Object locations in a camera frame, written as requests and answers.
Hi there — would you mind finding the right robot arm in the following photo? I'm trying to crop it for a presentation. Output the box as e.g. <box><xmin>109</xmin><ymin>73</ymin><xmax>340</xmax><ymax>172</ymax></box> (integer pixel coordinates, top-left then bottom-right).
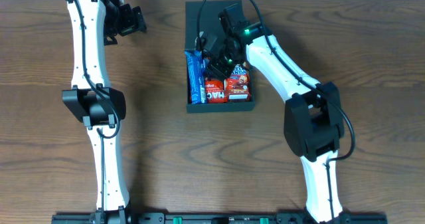
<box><xmin>195</xmin><ymin>4</ymin><xmax>349</xmax><ymax>223</ymax></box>

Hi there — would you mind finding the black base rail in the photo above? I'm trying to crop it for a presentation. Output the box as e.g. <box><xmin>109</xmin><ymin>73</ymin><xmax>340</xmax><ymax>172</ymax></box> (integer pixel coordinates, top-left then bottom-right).
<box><xmin>51</xmin><ymin>211</ymin><xmax>388</xmax><ymax>224</ymax></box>

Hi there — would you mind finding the red dried fruit bag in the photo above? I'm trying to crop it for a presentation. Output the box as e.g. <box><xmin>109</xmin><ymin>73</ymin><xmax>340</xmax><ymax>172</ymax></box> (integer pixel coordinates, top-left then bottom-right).
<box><xmin>193</xmin><ymin>78</ymin><xmax>228</xmax><ymax>104</ymax></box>

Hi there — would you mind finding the blue cookie roll pack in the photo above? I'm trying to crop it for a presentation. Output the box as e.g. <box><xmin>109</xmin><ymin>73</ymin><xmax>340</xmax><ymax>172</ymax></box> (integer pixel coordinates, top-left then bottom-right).
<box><xmin>185</xmin><ymin>51</ymin><xmax>207</xmax><ymax>104</ymax></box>

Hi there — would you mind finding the dark green gift box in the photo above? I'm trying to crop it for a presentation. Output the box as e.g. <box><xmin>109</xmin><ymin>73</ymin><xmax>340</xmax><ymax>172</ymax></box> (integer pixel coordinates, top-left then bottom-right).
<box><xmin>185</xmin><ymin>0</ymin><xmax>256</xmax><ymax>113</ymax></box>

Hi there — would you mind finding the red Hello Panda box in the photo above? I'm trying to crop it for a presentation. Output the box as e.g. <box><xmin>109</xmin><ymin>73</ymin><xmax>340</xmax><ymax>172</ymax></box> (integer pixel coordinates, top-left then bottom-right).
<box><xmin>224</xmin><ymin>62</ymin><xmax>251</xmax><ymax>102</ymax></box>

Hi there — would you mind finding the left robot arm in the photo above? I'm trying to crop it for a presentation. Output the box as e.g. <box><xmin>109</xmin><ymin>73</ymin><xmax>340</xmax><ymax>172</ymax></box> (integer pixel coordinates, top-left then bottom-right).
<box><xmin>52</xmin><ymin>0</ymin><xmax>147</xmax><ymax>223</ymax></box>

